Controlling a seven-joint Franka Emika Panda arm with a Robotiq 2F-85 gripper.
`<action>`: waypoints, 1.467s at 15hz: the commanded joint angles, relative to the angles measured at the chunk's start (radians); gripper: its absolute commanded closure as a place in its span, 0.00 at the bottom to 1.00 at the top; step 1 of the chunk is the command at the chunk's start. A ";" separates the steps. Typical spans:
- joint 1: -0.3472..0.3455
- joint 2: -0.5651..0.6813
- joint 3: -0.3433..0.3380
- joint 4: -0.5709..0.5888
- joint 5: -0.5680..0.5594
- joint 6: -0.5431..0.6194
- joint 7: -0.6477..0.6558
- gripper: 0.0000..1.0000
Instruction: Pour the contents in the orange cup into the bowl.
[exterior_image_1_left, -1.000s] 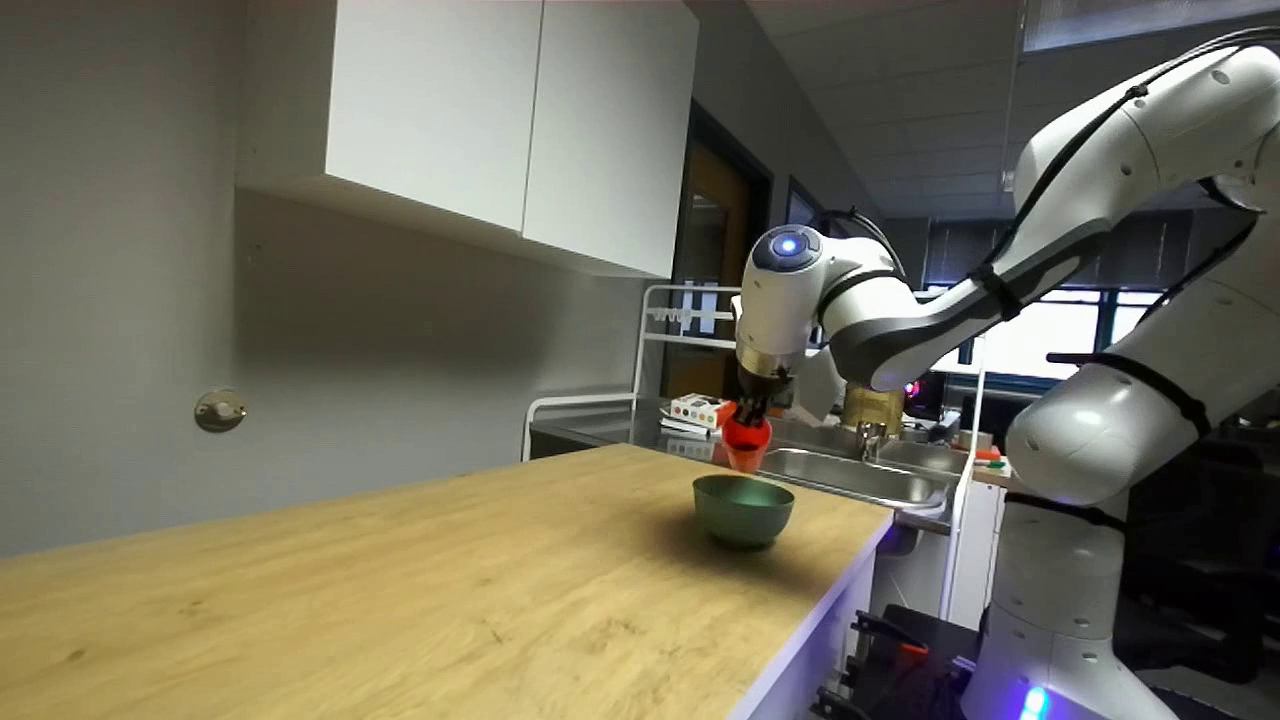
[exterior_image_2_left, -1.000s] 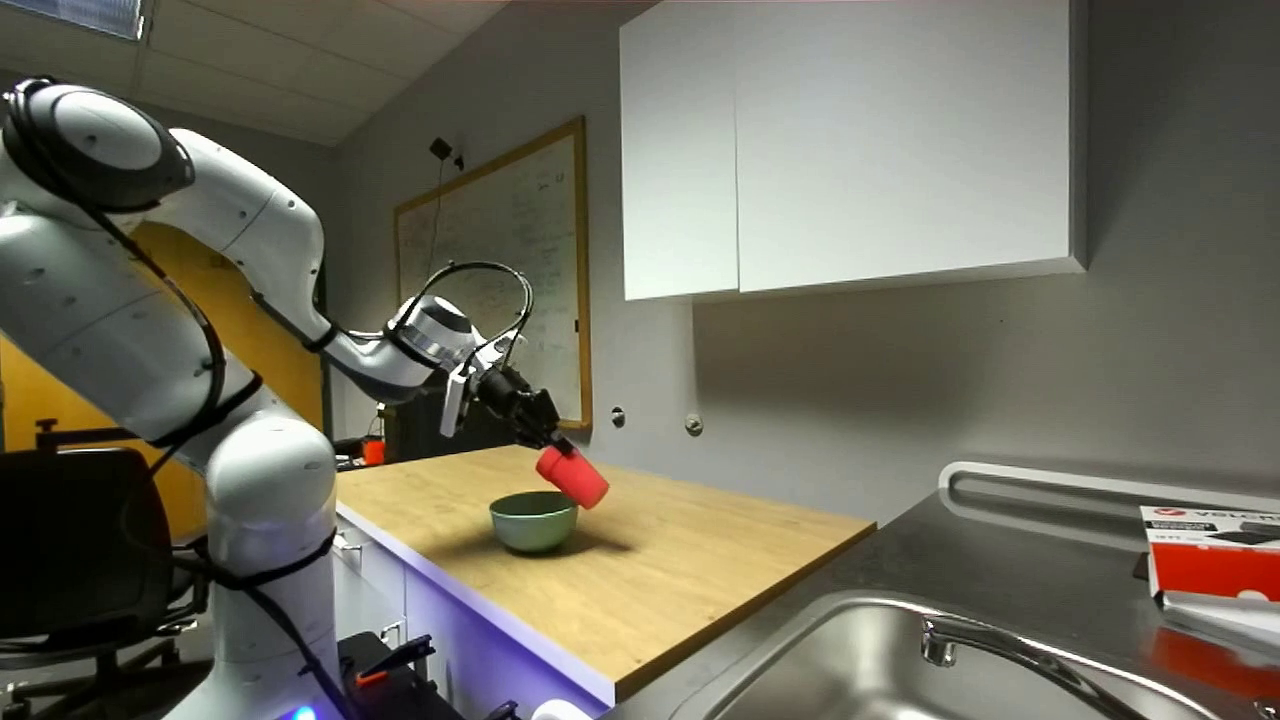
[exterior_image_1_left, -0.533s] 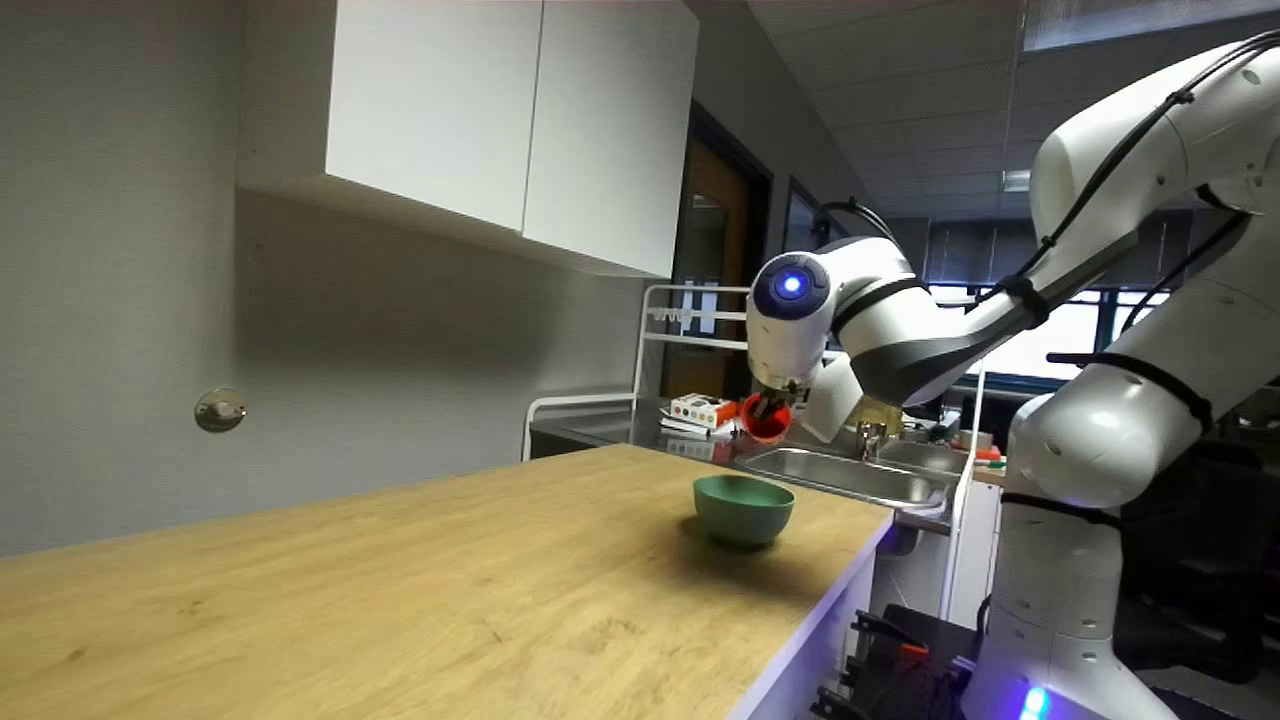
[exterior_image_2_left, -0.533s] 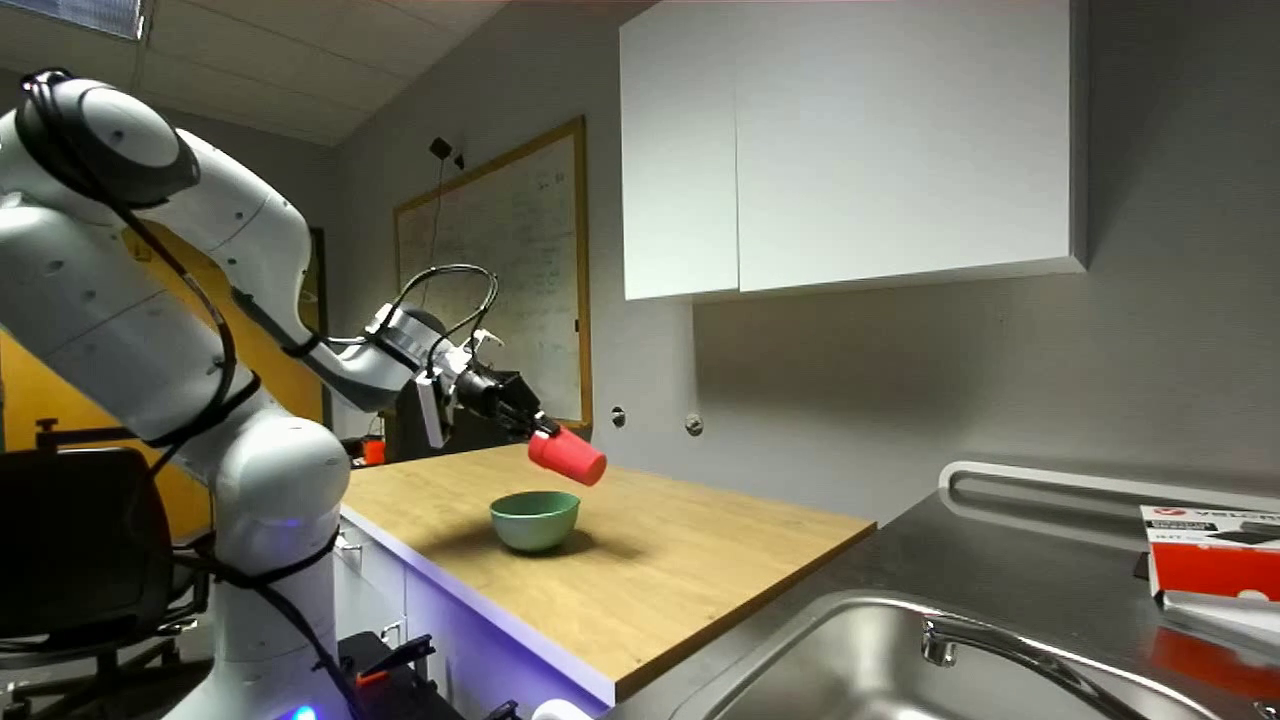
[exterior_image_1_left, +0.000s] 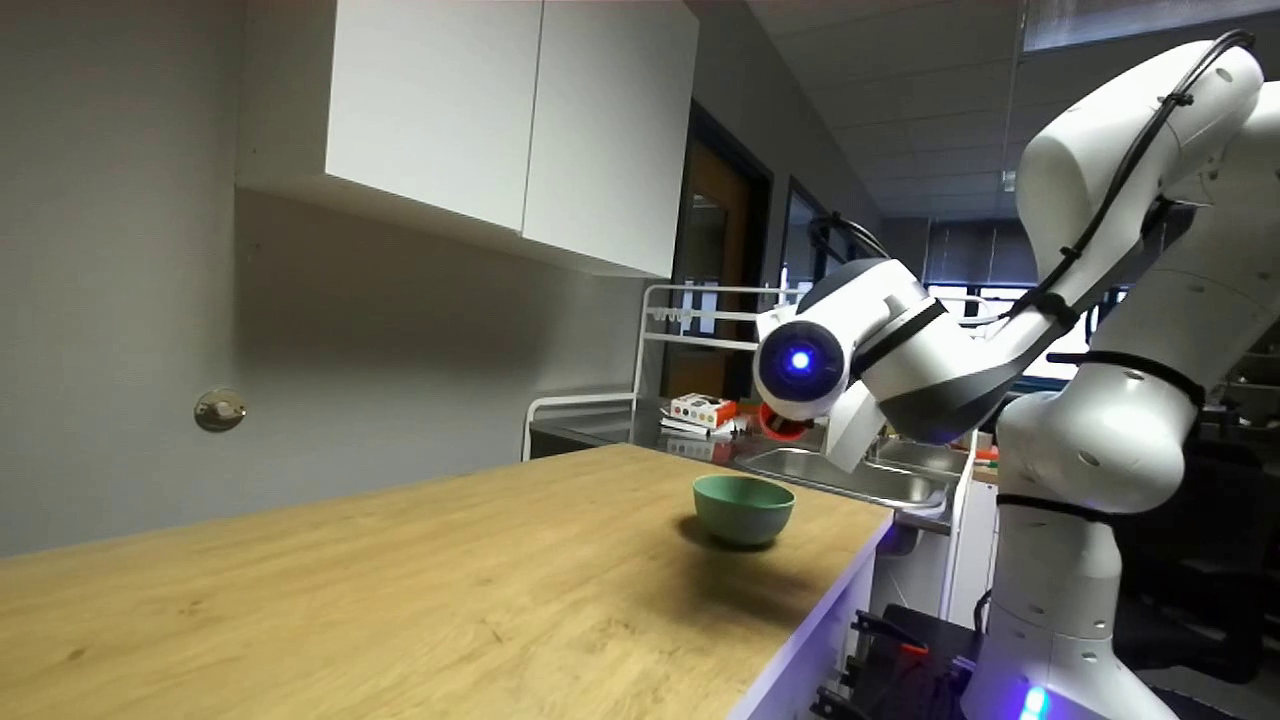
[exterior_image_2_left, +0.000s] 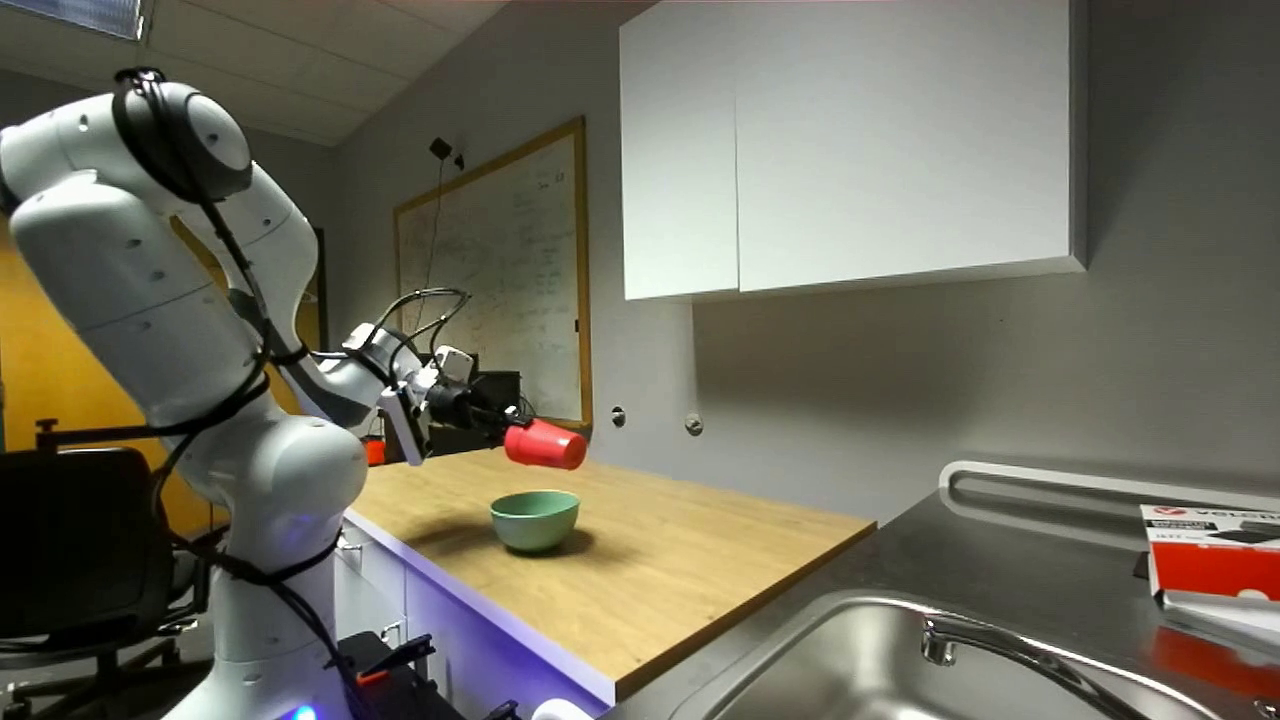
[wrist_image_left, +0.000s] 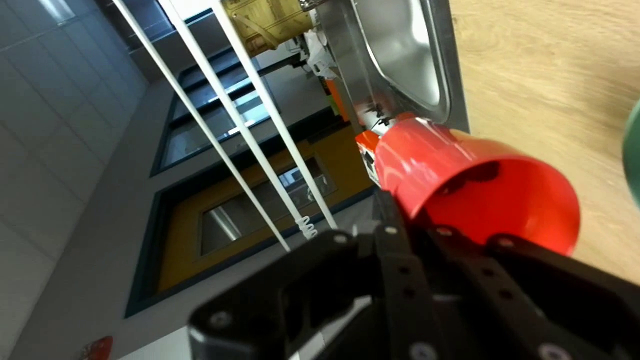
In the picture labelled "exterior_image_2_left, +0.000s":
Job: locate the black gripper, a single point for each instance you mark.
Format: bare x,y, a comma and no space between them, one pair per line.
455,380

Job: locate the orange plastic cup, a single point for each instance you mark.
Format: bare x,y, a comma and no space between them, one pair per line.
545,444

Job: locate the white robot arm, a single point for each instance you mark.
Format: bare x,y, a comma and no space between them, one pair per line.
144,306

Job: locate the green bowl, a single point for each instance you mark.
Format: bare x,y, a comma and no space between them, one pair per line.
533,520

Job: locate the wood framed whiteboard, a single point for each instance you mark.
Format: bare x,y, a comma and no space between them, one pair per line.
515,275

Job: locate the black equipment with red parts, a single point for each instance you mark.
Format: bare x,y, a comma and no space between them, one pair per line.
386,672

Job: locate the black office chair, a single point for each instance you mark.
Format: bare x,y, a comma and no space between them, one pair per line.
81,544

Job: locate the stainless steel sink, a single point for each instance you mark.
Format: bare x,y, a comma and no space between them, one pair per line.
935,667

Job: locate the chrome faucet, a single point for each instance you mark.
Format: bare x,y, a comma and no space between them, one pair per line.
1012,653

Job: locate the white metal rack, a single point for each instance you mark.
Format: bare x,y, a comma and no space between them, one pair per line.
1107,481

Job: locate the red and white box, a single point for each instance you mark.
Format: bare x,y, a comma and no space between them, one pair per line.
1212,567

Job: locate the round dark wall knob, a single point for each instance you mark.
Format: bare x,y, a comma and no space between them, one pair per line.
618,417

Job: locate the round grey wall knob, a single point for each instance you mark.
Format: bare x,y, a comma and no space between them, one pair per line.
694,424

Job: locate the white wall cabinet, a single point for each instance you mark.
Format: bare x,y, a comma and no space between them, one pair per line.
854,146

